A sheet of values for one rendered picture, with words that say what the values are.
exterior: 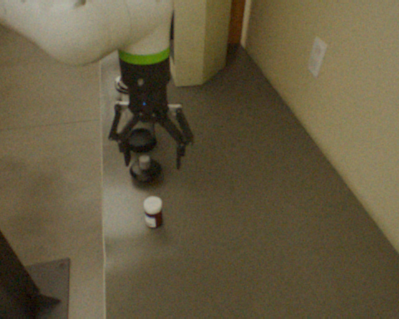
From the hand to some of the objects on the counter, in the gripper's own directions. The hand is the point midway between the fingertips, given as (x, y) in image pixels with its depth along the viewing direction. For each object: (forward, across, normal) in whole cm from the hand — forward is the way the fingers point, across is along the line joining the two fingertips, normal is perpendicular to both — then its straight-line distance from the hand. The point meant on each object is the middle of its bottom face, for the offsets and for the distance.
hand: (153, 159), depth 76 cm
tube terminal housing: (+17, -6, -80) cm, 82 cm away
